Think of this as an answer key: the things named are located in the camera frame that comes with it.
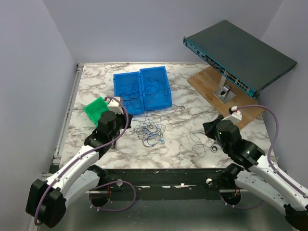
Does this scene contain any black wire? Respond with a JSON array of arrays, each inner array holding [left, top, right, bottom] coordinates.
[[117, 80, 142, 113], [145, 76, 168, 97]]

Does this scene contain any blue wire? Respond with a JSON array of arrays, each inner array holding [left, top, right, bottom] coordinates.
[[134, 112, 167, 147]]

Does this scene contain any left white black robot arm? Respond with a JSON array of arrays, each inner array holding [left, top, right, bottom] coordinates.
[[26, 111, 133, 228]]

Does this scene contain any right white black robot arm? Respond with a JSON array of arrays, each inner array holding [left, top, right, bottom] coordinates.
[[203, 118, 308, 231]]

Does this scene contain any large silver combination wrench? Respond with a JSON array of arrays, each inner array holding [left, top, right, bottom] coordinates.
[[211, 144, 218, 153]]

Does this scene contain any green plastic bin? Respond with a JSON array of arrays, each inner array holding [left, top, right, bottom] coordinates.
[[83, 97, 109, 126]]

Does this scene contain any left blue plastic bin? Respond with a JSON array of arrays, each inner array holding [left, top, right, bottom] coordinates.
[[113, 72, 144, 116]]

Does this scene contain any blue plastic bin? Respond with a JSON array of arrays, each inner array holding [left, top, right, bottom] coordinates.
[[113, 72, 144, 116], [140, 66, 172, 111]]

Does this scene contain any small silver open wrench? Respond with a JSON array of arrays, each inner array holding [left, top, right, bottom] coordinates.
[[172, 104, 185, 110]]

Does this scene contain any wooden board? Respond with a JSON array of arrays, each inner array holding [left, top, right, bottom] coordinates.
[[187, 66, 257, 116]]

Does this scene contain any right blue plastic bin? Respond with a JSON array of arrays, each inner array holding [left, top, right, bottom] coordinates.
[[140, 66, 172, 111]]

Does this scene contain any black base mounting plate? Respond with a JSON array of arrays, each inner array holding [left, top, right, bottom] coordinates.
[[78, 165, 251, 202]]

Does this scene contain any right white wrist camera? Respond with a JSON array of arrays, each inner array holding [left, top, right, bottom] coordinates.
[[222, 106, 242, 124]]

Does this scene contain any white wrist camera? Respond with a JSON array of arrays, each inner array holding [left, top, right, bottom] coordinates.
[[106, 99, 123, 114], [222, 106, 242, 124]]

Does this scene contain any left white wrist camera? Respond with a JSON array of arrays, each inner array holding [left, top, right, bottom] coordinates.
[[106, 99, 123, 114]]

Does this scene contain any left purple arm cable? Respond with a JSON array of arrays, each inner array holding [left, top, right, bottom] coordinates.
[[34, 96, 137, 226]]

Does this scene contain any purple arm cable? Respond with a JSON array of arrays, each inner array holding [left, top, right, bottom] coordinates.
[[220, 104, 308, 210], [34, 96, 137, 226]]

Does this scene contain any metal switch stand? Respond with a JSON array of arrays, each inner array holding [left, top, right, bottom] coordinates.
[[214, 75, 235, 103]]

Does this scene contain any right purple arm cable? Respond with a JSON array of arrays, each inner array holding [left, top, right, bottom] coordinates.
[[220, 104, 308, 210]]

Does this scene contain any aluminium rail frame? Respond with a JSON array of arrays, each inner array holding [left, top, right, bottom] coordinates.
[[26, 63, 299, 231]]

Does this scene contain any dark network switch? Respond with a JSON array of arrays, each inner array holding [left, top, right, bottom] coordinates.
[[183, 20, 297, 99]]

